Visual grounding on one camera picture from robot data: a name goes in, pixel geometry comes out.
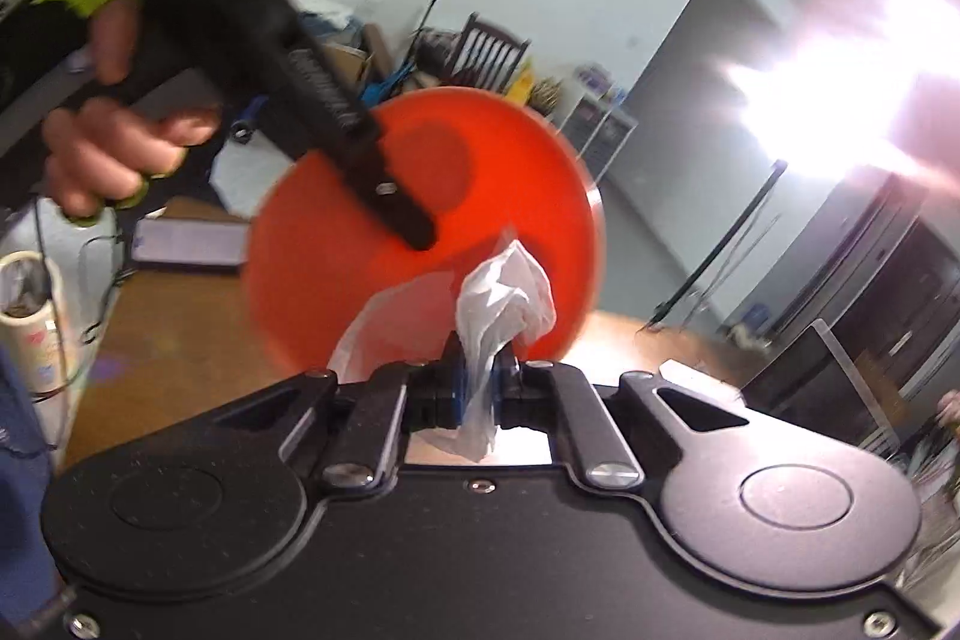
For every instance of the dark phone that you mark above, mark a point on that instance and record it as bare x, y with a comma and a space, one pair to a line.
187, 242

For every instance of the clear plastic bag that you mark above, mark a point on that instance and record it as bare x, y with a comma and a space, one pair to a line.
502, 302

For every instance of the black tripod pole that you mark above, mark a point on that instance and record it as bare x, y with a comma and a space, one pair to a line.
724, 242

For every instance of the white printed tape roll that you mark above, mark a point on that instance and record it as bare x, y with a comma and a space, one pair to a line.
34, 340

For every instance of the person's left forearm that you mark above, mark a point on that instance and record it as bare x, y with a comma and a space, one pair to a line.
45, 18

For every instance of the person's blue clothing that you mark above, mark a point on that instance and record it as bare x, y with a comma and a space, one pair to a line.
22, 497

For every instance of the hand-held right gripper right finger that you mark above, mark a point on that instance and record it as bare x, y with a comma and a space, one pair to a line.
504, 389

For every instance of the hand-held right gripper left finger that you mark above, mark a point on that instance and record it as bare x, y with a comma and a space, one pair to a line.
454, 385

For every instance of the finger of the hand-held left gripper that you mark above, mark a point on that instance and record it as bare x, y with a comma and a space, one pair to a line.
390, 197

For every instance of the person's left hand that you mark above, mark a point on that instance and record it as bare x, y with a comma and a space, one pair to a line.
90, 153

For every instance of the orange bowl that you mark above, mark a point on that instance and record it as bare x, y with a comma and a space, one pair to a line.
517, 175

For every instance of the plastic drawer unit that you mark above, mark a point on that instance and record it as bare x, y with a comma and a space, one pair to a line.
600, 126

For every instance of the dark wooden chair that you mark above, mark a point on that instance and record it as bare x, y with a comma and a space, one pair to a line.
487, 51

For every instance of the dark laptop screen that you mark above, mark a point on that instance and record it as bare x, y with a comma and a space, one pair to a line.
832, 385

